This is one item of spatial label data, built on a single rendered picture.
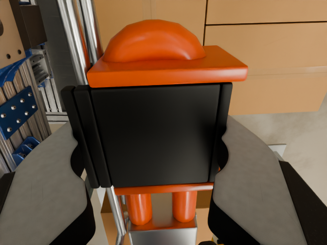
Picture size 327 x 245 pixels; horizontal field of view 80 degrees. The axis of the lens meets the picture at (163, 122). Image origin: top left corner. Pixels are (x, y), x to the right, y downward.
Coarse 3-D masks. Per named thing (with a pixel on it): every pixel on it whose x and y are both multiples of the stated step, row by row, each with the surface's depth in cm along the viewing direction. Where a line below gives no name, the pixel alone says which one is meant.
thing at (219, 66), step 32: (96, 64) 10; (128, 64) 10; (160, 64) 9; (192, 64) 9; (224, 64) 9; (96, 96) 9; (128, 96) 9; (160, 96) 9; (192, 96) 9; (224, 96) 10; (128, 128) 10; (160, 128) 10; (192, 128) 10; (224, 128) 11; (128, 160) 11; (160, 160) 12; (192, 160) 12; (128, 192) 13; (160, 192) 13
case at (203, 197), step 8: (200, 192) 71; (208, 192) 71; (104, 200) 68; (200, 200) 69; (208, 200) 69; (104, 208) 66; (200, 208) 66; (208, 208) 66; (104, 216) 65; (112, 216) 65; (200, 216) 68; (104, 224) 67; (112, 224) 68; (200, 224) 71; (112, 232) 70; (200, 232) 74; (208, 232) 74; (112, 240) 73; (128, 240) 74; (200, 240) 77; (208, 240) 77
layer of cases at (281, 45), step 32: (96, 0) 67; (128, 0) 68; (160, 0) 68; (192, 0) 69; (224, 0) 69; (256, 0) 70; (288, 0) 70; (320, 0) 71; (192, 32) 74; (224, 32) 75; (256, 32) 76; (288, 32) 76; (320, 32) 77; (256, 64) 82; (288, 64) 83; (320, 64) 84; (256, 96) 90; (288, 96) 91; (320, 96) 92
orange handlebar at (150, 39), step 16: (128, 32) 10; (144, 32) 9; (160, 32) 9; (176, 32) 10; (112, 48) 10; (128, 48) 10; (144, 48) 10; (160, 48) 10; (176, 48) 10; (192, 48) 10; (176, 192) 16; (192, 192) 16; (128, 208) 17; (144, 208) 16; (176, 208) 17; (192, 208) 17
